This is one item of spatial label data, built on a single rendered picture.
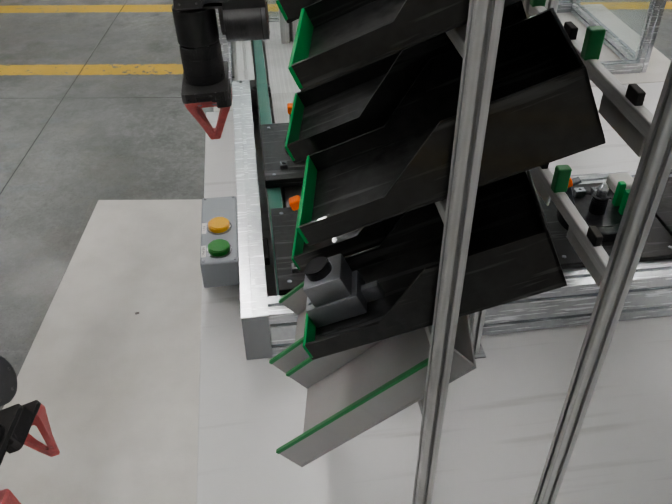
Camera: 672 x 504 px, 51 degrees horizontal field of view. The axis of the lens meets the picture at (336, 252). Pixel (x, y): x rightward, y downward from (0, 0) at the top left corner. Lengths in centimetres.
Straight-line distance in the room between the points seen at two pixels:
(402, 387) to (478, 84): 38
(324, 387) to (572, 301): 52
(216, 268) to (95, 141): 250
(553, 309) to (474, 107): 77
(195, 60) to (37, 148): 280
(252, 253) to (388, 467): 46
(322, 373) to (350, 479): 18
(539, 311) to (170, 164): 243
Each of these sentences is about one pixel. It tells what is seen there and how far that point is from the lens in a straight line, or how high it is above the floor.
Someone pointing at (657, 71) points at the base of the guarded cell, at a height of 86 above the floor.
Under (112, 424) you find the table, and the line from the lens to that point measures 119.
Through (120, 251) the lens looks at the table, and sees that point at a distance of 151.
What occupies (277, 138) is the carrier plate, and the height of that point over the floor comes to 97.
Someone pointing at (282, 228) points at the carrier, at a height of 97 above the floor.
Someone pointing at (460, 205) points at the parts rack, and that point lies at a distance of 60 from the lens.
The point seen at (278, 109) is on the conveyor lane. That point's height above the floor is 92.
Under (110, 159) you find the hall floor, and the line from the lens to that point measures 355.
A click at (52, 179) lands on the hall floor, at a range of 349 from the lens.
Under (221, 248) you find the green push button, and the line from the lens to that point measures 128.
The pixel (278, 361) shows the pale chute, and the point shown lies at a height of 102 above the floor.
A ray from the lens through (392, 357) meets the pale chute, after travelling 90.
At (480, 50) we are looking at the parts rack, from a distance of 54.
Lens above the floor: 176
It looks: 39 degrees down
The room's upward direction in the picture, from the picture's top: straight up
